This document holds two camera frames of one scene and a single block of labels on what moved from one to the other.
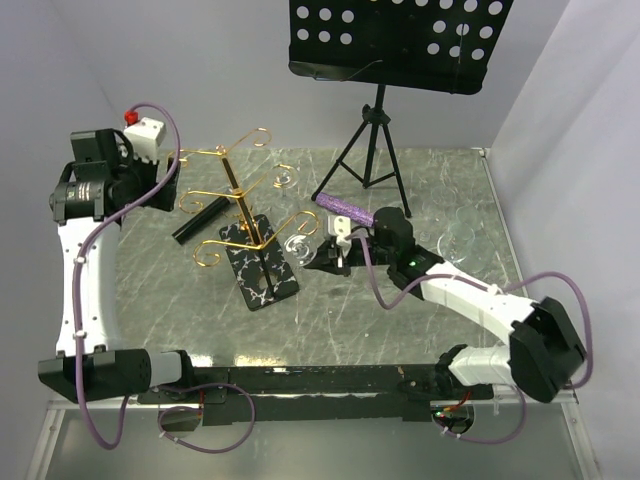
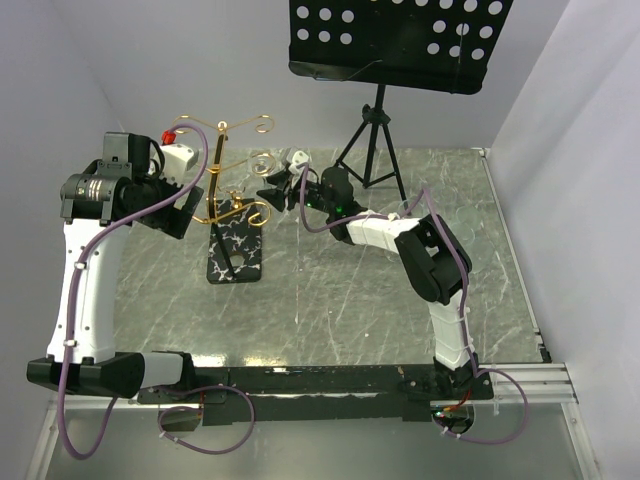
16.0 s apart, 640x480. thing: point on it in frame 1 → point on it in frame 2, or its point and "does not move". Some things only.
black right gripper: [327, 260] → [276, 197]
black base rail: [320, 395] does not move
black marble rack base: [263, 276] → [240, 231]
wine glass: [300, 249] → [481, 255]
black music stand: [433, 45] does not move
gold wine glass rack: [190, 203] → [260, 164]
